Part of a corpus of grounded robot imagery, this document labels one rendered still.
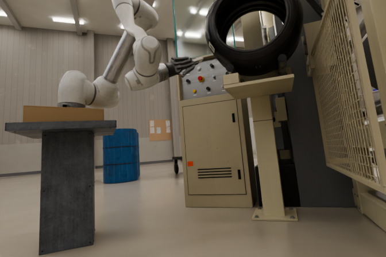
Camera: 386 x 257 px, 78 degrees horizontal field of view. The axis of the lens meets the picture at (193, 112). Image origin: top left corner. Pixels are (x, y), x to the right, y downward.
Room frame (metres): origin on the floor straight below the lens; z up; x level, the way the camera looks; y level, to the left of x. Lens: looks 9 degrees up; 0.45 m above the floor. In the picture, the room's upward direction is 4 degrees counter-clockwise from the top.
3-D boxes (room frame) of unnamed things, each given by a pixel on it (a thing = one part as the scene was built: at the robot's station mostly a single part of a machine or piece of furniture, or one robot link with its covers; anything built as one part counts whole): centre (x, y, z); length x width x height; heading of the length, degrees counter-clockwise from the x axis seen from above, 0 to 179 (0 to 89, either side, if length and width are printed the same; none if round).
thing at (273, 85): (1.41, -0.42, 0.80); 0.37 x 0.36 x 0.02; 70
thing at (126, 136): (4.92, 1.49, 0.48); 1.31 x 0.81 x 0.97; 24
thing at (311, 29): (1.49, -0.85, 1.05); 0.20 x 0.15 x 0.30; 160
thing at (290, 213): (1.66, -0.48, 0.01); 0.27 x 0.27 x 0.02; 70
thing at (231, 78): (1.46, -0.29, 0.83); 0.36 x 0.09 x 0.06; 160
